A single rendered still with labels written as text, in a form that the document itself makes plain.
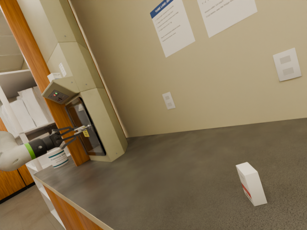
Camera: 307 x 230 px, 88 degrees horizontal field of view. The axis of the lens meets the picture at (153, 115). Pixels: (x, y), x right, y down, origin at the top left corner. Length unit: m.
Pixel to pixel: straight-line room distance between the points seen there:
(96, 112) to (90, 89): 0.15
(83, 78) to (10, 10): 0.74
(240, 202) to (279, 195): 0.08
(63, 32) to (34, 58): 0.38
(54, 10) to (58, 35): 0.15
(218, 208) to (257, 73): 0.61
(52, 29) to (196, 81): 0.86
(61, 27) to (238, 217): 1.19
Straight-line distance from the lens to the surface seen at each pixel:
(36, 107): 2.28
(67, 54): 1.11
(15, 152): 1.01
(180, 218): 0.48
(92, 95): 1.07
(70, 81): 1.05
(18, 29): 1.55
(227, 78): 0.91
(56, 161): 1.68
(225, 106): 0.94
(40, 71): 1.44
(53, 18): 1.21
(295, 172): 0.55
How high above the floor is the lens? 1.25
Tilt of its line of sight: 8 degrees down
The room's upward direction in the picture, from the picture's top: 21 degrees counter-clockwise
